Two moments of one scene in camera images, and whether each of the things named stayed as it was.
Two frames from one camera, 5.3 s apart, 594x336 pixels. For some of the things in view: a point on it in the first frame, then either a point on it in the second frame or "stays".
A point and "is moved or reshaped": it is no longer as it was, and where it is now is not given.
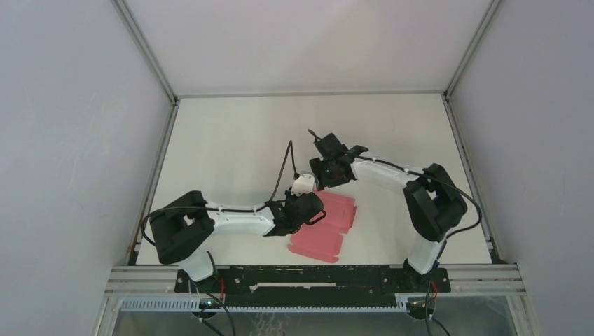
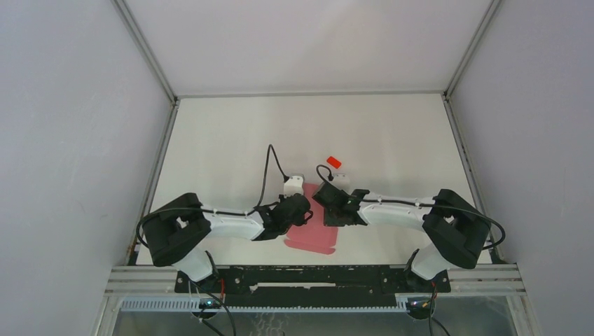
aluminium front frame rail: x=157 y=281 stays
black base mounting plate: x=264 y=286 stays
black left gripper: x=288 y=197 stays
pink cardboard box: x=322 y=239 is moved or reshaped
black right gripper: x=318 y=164 to x=329 y=221
